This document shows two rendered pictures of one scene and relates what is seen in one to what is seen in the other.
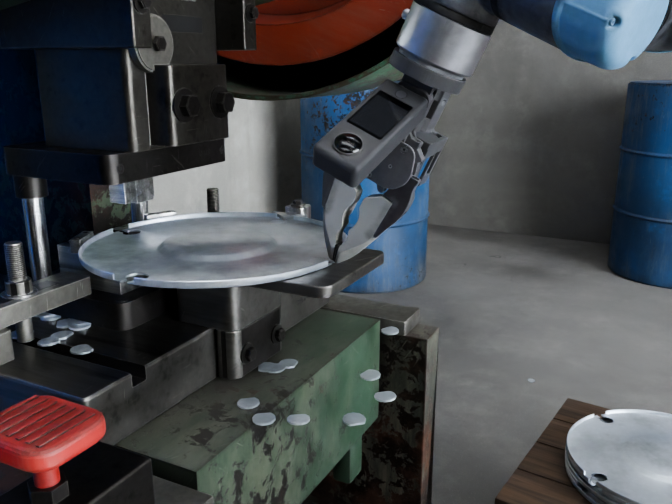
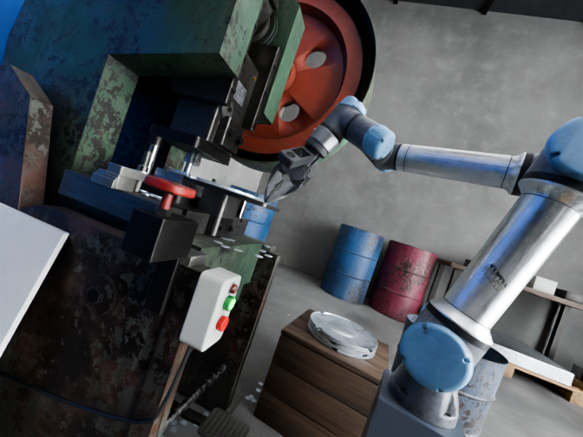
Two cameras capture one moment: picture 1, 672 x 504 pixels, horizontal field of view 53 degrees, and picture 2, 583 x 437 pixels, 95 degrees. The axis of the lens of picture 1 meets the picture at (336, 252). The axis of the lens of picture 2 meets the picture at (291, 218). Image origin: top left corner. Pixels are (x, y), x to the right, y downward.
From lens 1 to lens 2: 0.24 m
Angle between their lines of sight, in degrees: 20
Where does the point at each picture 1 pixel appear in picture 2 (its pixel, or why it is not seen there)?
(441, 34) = (326, 135)
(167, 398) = not seen: hidden behind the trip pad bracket
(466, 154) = (279, 233)
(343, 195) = (277, 179)
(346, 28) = (277, 146)
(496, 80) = (298, 211)
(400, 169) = (300, 174)
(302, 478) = not seen: hidden behind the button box
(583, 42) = (370, 145)
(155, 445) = not seen: hidden behind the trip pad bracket
